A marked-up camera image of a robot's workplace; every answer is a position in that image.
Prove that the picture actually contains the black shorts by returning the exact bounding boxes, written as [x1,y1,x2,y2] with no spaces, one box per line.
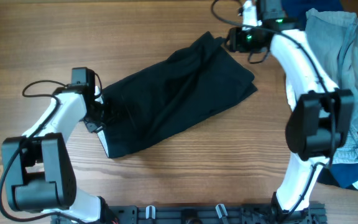
[99,32,257,159]

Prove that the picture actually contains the blue garment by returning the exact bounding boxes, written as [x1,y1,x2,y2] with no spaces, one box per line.
[282,1,358,189]

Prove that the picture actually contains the light blue denim jeans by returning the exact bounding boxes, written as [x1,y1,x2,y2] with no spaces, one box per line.
[306,9,358,164]

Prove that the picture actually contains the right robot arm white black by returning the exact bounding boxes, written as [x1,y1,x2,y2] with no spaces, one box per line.
[226,1,354,222]

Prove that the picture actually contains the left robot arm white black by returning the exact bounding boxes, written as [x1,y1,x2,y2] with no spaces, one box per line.
[0,85,119,223]

